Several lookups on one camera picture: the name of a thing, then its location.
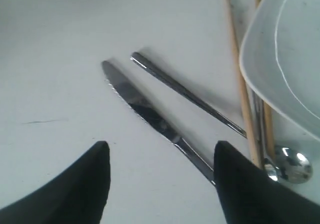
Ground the white square plate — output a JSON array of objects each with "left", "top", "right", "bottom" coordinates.
[{"left": 239, "top": 0, "right": 320, "bottom": 139}]

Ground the steel fork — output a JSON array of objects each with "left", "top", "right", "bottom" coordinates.
[{"left": 252, "top": 92, "right": 278, "bottom": 182}]

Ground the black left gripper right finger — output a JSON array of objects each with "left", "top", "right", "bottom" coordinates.
[{"left": 213, "top": 141, "right": 320, "bottom": 224}]

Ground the steel long spoon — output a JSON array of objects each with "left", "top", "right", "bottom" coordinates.
[{"left": 130, "top": 52, "right": 313, "bottom": 184}]

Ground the steel table knife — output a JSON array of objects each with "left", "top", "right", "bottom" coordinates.
[{"left": 101, "top": 61, "right": 216, "bottom": 185}]

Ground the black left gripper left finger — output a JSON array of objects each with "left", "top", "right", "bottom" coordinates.
[{"left": 0, "top": 141, "right": 111, "bottom": 224}]

